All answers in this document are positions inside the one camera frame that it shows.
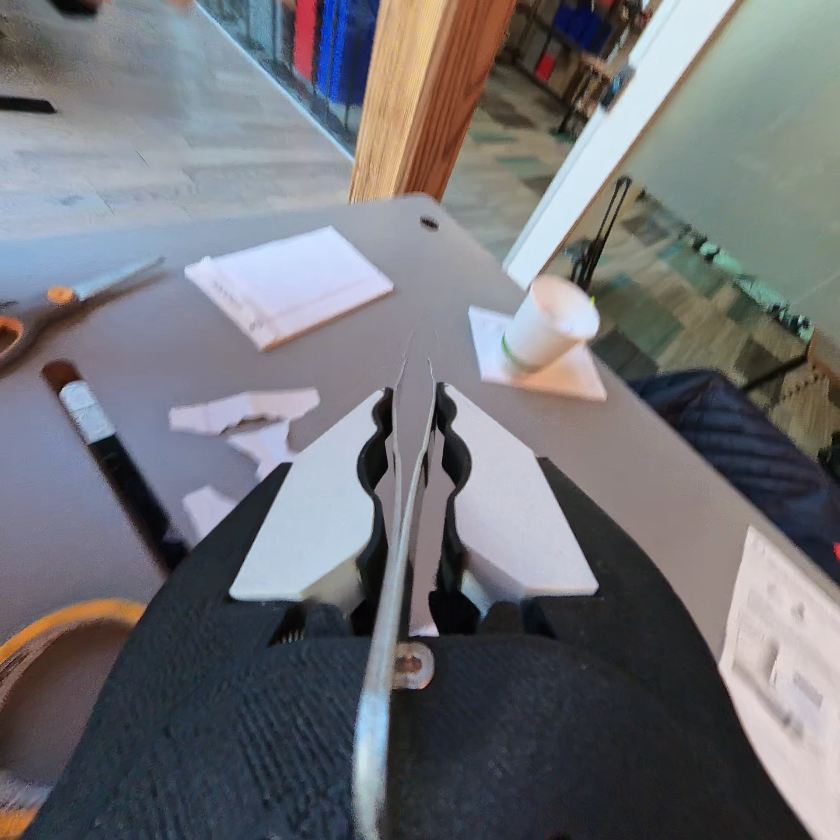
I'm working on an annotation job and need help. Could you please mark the lined notepad printed label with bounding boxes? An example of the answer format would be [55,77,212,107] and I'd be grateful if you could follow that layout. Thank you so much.
[184,225,395,352]

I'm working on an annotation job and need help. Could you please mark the scattered lined paper scraps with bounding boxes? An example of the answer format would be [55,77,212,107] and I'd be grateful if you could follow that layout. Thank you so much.
[168,387,321,546]

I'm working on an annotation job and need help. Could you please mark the white green paper cup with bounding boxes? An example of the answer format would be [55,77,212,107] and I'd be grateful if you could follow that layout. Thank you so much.
[502,273,601,375]

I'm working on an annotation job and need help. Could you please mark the black folding hand cart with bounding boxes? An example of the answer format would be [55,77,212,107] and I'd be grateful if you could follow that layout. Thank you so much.
[570,176,634,290]

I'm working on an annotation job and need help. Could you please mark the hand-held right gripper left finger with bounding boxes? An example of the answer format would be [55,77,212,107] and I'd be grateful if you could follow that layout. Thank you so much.
[228,388,395,614]

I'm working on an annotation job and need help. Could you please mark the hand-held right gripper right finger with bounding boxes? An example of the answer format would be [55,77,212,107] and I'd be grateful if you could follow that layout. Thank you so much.
[435,382,601,611]

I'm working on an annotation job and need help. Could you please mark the long metal tweezers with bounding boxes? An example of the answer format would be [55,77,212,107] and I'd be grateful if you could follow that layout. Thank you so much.
[352,357,439,840]

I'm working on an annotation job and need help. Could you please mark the grey desk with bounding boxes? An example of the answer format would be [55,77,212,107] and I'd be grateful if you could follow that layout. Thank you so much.
[0,193,840,840]

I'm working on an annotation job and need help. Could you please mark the grey orange scissors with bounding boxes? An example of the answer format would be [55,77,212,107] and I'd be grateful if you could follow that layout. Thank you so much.
[0,256,166,375]

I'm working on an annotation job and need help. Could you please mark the dark puffer jacket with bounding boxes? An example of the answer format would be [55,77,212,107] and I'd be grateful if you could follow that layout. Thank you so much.
[630,369,840,565]

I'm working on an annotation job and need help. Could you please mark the yellow masking tape roll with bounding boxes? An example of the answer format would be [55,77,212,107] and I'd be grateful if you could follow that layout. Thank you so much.
[0,598,147,840]

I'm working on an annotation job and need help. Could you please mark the printed instruction sheet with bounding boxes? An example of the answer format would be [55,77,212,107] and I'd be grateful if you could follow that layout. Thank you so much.
[718,525,840,840]

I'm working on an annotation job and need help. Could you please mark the white door frame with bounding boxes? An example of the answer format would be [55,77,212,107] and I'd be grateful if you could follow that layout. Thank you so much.
[502,0,746,290]

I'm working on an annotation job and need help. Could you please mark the lined notepad brown backing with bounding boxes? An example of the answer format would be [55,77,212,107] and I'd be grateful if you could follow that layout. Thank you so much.
[468,305,608,403]

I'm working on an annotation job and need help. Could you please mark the wooden post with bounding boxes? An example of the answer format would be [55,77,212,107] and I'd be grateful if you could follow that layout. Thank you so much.
[348,0,519,203]

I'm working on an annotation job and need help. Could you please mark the stack of coloured plastic crates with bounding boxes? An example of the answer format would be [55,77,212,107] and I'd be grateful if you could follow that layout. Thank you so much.
[289,0,382,109]

